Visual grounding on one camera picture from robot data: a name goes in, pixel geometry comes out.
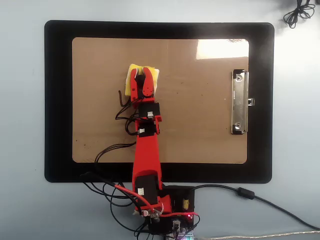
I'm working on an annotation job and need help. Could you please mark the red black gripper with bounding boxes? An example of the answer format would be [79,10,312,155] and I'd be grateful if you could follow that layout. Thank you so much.
[129,66,161,118]

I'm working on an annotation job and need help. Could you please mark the yellow sponge with black knob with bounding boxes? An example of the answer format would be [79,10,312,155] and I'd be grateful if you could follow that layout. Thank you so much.
[124,63,161,97]

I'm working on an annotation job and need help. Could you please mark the black robot base with electronics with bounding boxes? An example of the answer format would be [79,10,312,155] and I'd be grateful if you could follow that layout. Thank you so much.
[147,185,196,240]

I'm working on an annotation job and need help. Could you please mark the brown clipboard board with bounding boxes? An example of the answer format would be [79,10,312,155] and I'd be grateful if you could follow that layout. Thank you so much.
[71,36,250,165]

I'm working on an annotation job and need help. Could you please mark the black rectangular mat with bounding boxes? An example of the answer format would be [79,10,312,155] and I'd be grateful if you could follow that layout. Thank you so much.
[44,19,275,184]

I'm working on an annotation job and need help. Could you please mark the silver metal clipboard clip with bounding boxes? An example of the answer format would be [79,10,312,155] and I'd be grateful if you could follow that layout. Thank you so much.
[229,69,256,136]

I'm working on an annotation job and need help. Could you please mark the red wire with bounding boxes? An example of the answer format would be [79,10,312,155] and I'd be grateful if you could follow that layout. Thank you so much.
[113,184,201,220]

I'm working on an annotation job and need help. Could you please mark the black power cable with ferrite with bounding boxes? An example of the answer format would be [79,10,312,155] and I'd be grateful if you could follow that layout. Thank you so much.
[193,184,320,231]

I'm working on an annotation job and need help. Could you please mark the coiled thin black cable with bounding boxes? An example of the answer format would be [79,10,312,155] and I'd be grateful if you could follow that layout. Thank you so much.
[283,0,316,29]

